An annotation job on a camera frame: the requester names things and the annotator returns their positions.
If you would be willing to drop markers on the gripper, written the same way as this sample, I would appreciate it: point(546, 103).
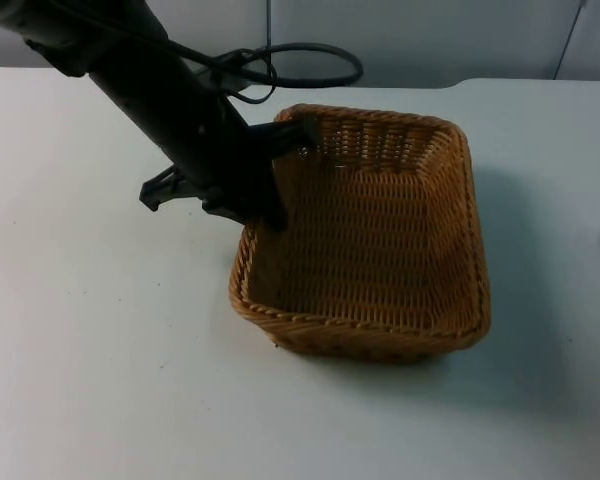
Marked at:
point(220, 150)

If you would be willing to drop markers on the pale brown wicker basket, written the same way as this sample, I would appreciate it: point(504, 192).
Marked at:
point(380, 240)

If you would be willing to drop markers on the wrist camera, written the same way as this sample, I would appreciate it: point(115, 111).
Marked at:
point(161, 192)

